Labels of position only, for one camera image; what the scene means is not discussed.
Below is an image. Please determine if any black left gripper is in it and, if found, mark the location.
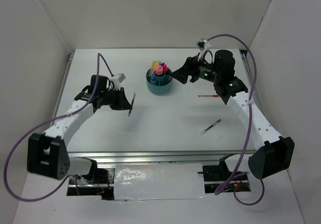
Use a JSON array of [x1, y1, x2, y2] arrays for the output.
[[101, 87, 132, 110]]

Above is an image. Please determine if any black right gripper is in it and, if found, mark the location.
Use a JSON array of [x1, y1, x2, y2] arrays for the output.
[[170, 52, 221, 84]]

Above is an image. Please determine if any blue refill pen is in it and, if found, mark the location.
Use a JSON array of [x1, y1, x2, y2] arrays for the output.
[[128, 88, 137, 117]]

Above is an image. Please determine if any pink bottle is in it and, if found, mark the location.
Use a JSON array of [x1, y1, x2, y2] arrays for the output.
[[154, 65, 164, 76]]

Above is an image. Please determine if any blue cap spray bottle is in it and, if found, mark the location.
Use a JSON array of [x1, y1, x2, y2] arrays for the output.
[[150, 74, 156, 85]]

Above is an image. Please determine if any yellow highlighter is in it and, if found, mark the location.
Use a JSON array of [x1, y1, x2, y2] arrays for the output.
[[149, 61, 157, 75]]

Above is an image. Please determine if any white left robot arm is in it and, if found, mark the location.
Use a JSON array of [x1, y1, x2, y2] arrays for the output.
[[27, 73, 132, 183]]

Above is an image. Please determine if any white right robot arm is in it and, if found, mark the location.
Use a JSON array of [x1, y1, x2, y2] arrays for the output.
[[171, 50, 295, 179]]

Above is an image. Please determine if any teal round organizer container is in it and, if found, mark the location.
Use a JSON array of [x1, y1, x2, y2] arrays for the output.
[[146, 69, 173, 95]]

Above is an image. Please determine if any red gel pen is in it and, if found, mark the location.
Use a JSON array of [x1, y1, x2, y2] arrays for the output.
[[198, 94, 219, 97]]

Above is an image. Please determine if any black gel pen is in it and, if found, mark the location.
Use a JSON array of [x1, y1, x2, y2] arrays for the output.
[[200, 119, 222, 135]]

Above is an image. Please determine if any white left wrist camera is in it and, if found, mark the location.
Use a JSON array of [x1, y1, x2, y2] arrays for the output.
[[109, 73, 126, 90]]

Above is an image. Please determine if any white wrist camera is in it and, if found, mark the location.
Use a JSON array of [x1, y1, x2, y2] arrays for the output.
[[197, 38, 212, 61], [109, 73, 126, 90]]

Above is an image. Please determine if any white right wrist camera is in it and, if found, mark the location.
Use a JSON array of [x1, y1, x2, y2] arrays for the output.
[[197, 38, 212, 61]]

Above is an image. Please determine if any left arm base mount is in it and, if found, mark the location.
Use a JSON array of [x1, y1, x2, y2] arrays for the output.
[[66, 168, 115, 200]]

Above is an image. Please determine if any aluminium table frame rail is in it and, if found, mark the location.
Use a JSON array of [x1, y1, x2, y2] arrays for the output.
[[57, 49, 247, 160]]

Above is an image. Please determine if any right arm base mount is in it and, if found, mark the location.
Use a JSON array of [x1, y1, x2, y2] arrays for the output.
[[198, 154, 250, 193]]

